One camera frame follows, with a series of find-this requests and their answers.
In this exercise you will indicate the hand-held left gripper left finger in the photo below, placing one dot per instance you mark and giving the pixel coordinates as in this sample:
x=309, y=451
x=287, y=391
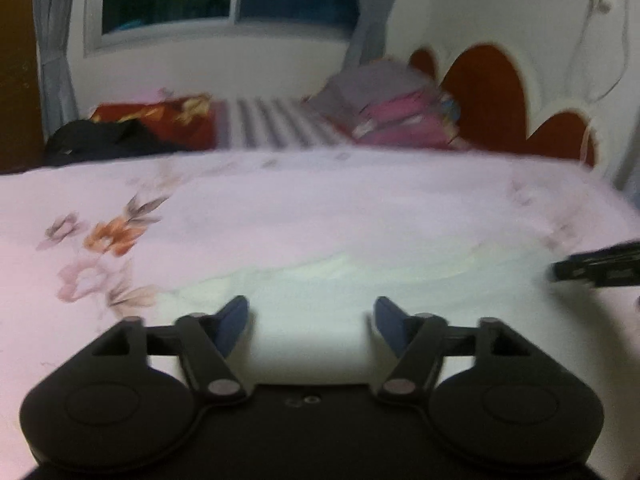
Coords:
x=232, y=322

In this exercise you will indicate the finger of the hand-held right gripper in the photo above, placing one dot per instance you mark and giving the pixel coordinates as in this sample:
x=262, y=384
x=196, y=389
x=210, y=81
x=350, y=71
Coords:
x=600, y=267

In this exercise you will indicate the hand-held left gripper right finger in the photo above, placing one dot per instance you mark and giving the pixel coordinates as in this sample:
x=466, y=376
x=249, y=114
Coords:
x=391, y=322

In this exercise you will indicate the pile of folded clothes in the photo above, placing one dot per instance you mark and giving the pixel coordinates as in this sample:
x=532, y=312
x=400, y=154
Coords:
x=380, y=105

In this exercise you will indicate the pink floral bed sheet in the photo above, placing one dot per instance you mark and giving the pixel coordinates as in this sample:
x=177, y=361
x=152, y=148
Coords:
x=300, y=200

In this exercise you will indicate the grey striped cloth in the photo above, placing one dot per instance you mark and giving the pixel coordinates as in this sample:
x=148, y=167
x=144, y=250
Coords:
x=280, y=125

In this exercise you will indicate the red and white headboard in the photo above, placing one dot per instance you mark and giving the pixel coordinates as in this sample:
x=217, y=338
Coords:
x=490, y=95

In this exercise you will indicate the red floral cloth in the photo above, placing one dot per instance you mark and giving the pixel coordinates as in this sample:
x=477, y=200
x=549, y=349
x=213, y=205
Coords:
x=155, y=115

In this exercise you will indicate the black cloth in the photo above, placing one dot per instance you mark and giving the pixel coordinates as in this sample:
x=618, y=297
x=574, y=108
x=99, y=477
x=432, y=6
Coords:
x=100, y=142

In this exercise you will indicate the grey curtain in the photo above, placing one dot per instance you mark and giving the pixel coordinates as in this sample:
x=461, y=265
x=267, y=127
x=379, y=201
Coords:
x=375, y=10
x=55, y=60

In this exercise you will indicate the brown wooden door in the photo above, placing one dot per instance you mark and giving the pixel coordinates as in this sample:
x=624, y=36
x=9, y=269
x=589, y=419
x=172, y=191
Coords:
x=17, y=85

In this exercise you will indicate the white wall charger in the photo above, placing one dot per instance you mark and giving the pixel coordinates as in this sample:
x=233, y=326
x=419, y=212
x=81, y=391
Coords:
x=600, y=2

